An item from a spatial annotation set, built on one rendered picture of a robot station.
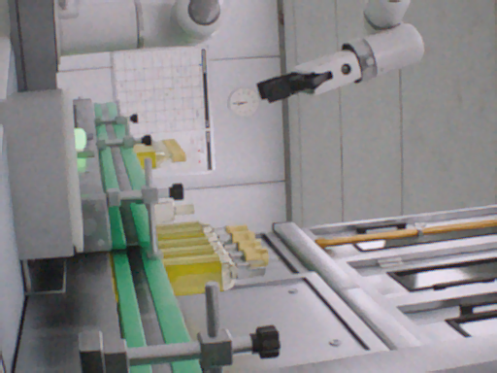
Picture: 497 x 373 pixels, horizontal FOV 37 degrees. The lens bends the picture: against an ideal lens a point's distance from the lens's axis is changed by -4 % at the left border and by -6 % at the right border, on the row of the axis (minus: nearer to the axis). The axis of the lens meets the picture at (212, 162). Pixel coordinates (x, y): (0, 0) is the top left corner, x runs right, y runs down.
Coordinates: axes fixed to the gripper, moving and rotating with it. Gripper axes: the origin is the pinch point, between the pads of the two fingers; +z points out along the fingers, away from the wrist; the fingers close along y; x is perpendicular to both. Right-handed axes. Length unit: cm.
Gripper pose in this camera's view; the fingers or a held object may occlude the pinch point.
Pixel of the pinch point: (272, 89)
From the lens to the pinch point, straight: 135.2
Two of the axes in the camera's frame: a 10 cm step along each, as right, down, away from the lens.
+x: -3.1, -9.3, -2.1
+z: -9.4, 3.3, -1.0
